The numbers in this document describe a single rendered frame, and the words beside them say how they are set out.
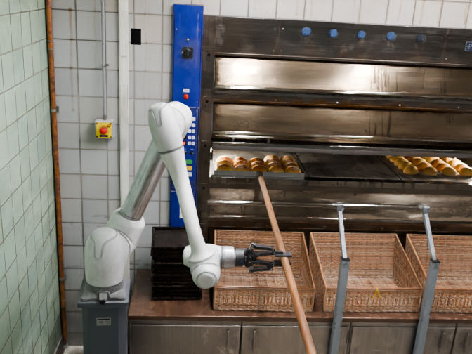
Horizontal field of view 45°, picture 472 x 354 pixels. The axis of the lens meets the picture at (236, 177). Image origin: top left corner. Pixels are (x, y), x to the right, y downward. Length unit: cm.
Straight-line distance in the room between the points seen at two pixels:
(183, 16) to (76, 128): 88
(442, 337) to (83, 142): 230
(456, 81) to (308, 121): 88
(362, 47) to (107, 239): 181
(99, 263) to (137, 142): 111
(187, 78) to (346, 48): 91
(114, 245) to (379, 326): 163
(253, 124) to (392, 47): 90
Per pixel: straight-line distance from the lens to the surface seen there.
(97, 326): 252
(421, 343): 341
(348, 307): 328
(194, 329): 318
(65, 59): 329
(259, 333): 322
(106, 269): 239
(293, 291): 214
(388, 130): 347
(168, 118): 218
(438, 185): 370
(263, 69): 325
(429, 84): 350
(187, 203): 220
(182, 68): 319
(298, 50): 327
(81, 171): 342
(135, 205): 248
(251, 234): 348
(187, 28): 316
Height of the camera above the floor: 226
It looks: 19 degrees down
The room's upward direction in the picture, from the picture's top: 3 degrees clockwise
